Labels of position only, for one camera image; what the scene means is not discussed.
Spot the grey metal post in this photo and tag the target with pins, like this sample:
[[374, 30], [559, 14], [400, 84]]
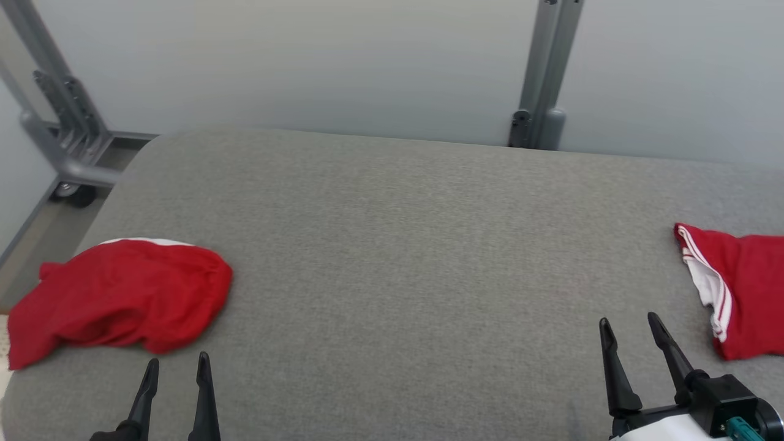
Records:
[[545, 61]]

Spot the black caster wheel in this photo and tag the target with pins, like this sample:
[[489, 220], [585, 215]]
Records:
[[75, 195]]

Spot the red and white shirt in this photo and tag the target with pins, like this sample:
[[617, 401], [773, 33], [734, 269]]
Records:
[[753, 288]]

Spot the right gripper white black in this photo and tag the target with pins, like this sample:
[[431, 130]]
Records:
[[655, 425]]

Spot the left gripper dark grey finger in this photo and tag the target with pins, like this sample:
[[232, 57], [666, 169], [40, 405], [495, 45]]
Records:
[[205, 404], [146, 398]]

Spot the red shorts with white trim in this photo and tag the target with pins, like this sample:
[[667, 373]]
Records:
[[122, 294]]

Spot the grey metal frame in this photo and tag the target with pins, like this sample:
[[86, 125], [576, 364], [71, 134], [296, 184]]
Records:
[[61, 104]]

